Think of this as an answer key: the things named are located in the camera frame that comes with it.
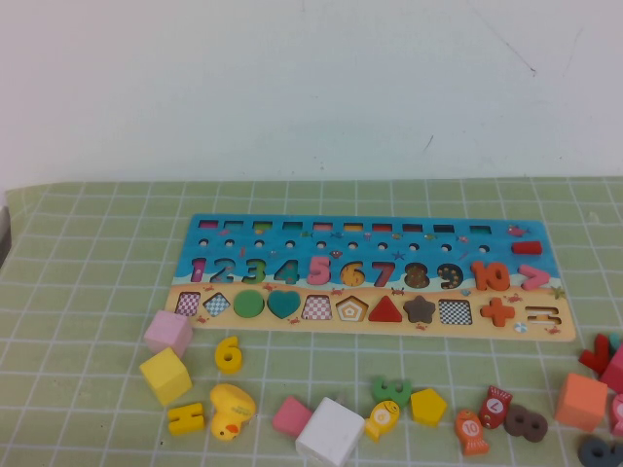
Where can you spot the yellow number six piece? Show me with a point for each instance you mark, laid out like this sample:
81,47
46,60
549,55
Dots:
230,368

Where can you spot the pink number five piece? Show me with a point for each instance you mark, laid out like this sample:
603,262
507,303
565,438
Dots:
318,278

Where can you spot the teal heart shape piece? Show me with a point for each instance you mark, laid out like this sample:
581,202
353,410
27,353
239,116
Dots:
282,304

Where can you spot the green circle shape piece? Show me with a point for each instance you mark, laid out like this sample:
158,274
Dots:
248,303

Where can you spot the red triangle shape piece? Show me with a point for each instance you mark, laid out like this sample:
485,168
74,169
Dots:
385,312

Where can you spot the blue wooden number puzzle board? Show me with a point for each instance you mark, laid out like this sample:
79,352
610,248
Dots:
370,335

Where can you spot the brown star shape piece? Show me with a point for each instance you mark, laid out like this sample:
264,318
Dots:
419,310

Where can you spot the green number three piece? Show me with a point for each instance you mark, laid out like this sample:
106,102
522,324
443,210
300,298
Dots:
384,386

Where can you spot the orange number ten piece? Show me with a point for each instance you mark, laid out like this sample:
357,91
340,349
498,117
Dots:
479,277

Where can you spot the pink quadrilateral shape piece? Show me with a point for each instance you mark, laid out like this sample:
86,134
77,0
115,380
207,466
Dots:
291,416

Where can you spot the yellow fish piece six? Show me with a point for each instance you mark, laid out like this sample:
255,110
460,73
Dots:
382,418

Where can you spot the orange plus sign piece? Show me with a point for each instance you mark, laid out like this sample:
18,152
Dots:
497,312

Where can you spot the yellow pentagon shape piece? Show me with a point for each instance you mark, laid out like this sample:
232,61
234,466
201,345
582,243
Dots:
428,407

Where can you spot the red minus sign piece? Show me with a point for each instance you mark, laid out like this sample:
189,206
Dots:
526,247

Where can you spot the yellow equals sign piece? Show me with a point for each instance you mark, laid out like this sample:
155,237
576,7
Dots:
185,419

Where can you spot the pink greater-than sign piece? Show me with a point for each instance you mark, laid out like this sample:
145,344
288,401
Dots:
540,277

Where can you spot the red fish piece seven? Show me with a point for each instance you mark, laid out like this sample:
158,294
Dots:
495,406

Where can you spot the orange fish piece ten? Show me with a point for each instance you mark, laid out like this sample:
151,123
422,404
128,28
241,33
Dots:
471,430

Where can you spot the brown number eight piece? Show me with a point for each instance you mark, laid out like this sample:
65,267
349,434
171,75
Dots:
511,425

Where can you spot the red less-than sign piece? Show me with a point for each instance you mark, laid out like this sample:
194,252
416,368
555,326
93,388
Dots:
596,360

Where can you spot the teal number piece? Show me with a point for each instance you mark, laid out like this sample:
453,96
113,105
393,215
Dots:
617,339

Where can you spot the dark grey number nine piece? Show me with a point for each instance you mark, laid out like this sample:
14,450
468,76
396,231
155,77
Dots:
589,452

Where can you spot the light pink wooden cube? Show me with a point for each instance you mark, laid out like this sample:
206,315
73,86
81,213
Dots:
168,333

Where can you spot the yellow rubber duck toy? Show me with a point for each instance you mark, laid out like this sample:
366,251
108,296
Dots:
231,406

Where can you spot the white wooden cube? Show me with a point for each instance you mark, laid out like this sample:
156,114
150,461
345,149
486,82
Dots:
331,430

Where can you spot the yellow wooden cube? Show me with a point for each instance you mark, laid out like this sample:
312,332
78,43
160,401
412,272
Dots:
165,377

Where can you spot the green checked tablecloth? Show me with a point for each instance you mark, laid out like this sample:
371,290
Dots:
78,292

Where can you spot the grey object at table edge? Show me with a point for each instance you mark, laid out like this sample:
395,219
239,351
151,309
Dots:
4,233

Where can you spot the orange wooden cube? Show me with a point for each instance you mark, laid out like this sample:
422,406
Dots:
581,404

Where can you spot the magenta wooden cube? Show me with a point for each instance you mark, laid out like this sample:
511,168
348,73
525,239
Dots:
614,372

